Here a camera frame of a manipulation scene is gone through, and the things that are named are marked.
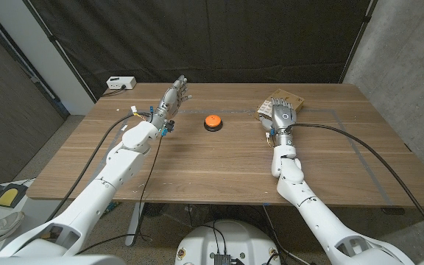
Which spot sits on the yellow black foot pedals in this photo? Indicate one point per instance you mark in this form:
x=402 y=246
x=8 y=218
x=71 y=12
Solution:
x=2 y=193

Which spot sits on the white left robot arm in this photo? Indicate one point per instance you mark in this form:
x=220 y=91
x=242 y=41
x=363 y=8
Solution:
x=120 y=169

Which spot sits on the cardboard packing box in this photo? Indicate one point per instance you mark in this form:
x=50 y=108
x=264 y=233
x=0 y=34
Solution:
x=289 y=96

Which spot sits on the white power outlet box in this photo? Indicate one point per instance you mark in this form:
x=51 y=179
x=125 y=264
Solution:
x=120 y=82

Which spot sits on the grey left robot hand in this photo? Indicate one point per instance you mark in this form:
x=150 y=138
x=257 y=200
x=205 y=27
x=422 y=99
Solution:
x=171 y=101

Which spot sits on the orange push button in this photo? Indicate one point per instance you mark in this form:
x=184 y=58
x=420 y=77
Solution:
x=212 y=120

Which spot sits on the white robot torso edge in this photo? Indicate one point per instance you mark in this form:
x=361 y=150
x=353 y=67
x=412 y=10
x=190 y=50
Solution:
x=50 y=260

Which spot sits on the black backdrop stand pole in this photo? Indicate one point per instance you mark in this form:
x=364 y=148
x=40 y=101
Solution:
x=61 y=55
x=357 y=40

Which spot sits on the grey table leg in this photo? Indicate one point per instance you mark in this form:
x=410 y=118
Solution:
x=323 y=230
x=134 y=224

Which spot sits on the teal item under table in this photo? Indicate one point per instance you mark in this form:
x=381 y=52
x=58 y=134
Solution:
x=109 y=208

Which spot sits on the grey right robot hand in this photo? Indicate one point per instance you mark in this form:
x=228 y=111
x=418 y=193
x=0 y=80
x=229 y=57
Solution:
x=283 y=117

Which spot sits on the black backdrop curtain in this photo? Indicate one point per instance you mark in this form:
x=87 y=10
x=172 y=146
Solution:
x=204 y=37

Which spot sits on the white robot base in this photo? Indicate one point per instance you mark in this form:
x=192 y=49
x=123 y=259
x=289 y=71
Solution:
x=230 y=239

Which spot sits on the dark brown door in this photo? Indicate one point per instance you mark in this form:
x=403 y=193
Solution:
x=9 y=110

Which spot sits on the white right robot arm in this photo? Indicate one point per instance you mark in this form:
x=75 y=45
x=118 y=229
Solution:
x=307 y=206

